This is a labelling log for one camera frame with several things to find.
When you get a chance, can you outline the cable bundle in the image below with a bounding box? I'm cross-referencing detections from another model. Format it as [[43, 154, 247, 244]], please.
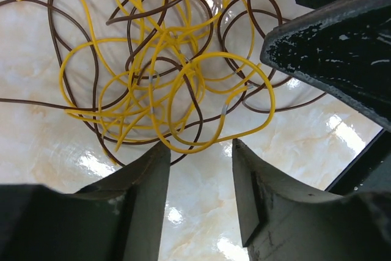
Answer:
[[0, 0, 327, 167]]

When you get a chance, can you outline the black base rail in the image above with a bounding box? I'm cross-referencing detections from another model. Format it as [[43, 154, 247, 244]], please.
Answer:
[[325, 130, 390, 196]]

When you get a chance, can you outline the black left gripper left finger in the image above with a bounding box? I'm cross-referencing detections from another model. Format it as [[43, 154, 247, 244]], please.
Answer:
[[1, 143, 170, 260]]

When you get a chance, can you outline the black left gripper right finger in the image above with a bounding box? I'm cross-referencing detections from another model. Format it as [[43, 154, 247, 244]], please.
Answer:
[[232, 139, 390, 260]]

